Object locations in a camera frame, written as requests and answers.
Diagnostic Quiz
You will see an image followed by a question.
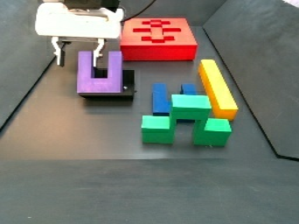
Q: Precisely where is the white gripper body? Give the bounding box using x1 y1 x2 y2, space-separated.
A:
34 3 124 39

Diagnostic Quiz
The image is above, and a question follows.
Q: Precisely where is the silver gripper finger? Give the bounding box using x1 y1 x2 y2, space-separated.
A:
92 38 105 67
50 37 64 67

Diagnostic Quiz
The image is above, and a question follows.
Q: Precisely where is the purple U-shaped block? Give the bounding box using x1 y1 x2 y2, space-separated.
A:
77 51 122 95

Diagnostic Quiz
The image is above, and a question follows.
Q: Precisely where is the red board with slots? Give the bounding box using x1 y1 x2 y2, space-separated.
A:
120 17 197 61

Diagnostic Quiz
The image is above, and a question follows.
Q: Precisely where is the black angled fixture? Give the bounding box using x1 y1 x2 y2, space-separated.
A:
77 69 136 100

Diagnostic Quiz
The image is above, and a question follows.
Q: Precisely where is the blue U-shaped block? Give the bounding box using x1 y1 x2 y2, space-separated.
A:
152 83 197 116

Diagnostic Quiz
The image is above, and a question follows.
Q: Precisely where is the yellow long block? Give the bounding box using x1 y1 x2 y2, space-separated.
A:
198 59 238 121

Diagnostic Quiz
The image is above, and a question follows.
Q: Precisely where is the green stepped block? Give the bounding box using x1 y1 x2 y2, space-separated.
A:
141 94 232 146

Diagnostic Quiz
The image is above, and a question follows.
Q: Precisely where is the black cable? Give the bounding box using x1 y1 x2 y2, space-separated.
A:
121 0 157 23

